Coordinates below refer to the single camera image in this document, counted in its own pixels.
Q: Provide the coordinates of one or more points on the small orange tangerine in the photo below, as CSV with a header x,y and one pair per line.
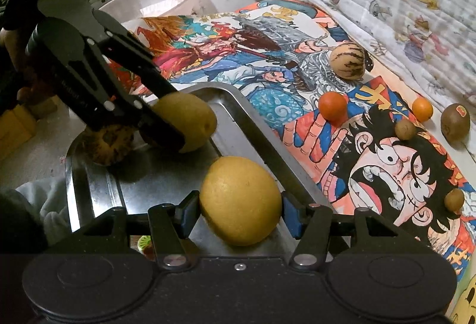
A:
x,y
333,106
422,109

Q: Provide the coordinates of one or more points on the yellow lemon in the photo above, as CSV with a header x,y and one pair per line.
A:
x,y
241,201

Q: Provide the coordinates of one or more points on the brown kiwi with sticker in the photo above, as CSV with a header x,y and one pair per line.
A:
x,y
455,123

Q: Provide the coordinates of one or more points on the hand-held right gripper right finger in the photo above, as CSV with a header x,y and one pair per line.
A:
x,y
292,214

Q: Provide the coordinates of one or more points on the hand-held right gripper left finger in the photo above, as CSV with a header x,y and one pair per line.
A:
x,y
187,210

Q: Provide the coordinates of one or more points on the purple striped pepino melon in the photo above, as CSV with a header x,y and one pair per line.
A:
x,y
347,62

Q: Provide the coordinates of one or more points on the shouting face print poster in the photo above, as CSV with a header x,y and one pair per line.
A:
x,y
375,168

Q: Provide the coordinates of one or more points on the yellow box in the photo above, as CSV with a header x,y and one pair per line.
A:
x,y
15,130

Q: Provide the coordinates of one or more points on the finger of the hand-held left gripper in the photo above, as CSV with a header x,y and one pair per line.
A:
x,y
169,136
163,86

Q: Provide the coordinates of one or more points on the yellow bear print cloth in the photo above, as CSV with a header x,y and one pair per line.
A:
x,y
466,303

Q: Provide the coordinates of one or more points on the pale yellow pepino melon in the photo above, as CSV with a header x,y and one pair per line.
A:
x,y
195,116

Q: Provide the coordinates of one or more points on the grey cloth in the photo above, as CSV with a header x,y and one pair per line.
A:
x,y
41,205

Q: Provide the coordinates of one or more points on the metal tray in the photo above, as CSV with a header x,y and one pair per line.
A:
x,y
156,179

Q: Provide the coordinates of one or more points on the person's left hand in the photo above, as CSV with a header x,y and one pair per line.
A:
x,y
11,49

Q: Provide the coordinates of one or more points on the small brown kiwi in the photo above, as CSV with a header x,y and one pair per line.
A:
x,y
454,199
405,129

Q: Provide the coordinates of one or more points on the dark blotched pepino melon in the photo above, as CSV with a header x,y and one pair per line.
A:
x,y
108,145

